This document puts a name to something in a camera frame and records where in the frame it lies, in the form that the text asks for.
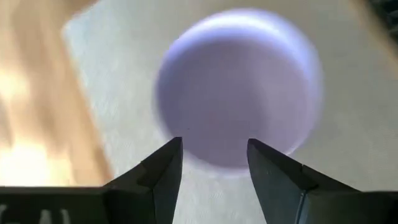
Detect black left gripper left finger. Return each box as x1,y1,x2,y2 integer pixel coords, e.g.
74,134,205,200
104,136,184,224

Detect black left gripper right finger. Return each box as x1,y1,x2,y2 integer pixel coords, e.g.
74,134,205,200
246,138,361,224

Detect grey striped woven placemat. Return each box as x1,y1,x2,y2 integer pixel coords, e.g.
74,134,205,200
62,0,398,224

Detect round purple plate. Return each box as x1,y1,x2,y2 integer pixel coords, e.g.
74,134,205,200
154,8,324,175

